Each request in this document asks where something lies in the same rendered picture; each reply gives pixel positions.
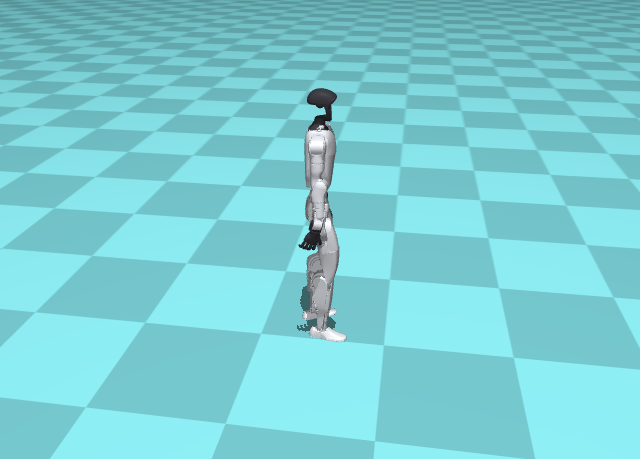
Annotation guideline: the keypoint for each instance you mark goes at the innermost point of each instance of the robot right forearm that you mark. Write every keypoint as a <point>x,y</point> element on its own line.
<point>318,202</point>

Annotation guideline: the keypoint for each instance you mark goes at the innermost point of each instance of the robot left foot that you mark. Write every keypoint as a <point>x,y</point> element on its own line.
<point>308,315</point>

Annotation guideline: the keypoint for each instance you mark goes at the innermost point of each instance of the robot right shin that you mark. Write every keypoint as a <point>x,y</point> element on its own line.
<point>322,297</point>

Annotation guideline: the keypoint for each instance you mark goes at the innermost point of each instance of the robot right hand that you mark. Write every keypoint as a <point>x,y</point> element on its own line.
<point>312,238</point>

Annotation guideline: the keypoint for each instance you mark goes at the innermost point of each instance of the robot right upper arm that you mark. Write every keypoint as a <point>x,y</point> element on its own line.
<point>317,151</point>

